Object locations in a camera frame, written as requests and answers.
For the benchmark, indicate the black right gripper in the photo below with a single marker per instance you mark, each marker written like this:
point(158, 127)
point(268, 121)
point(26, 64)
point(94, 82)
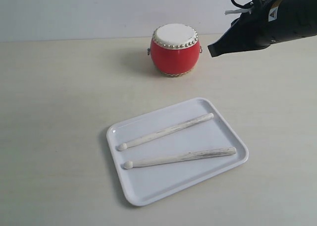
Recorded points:
point(266, 22)

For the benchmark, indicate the white wooden drumstick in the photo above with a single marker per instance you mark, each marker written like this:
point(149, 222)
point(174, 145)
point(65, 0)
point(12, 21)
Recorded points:
point(164, 132)
point(190, 156)

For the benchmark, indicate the small red drum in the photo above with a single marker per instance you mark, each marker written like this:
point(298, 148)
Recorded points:
point(174, 49)

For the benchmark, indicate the white rectangular plastic tray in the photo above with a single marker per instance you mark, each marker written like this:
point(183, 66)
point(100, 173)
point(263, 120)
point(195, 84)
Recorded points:
point(143, 186)

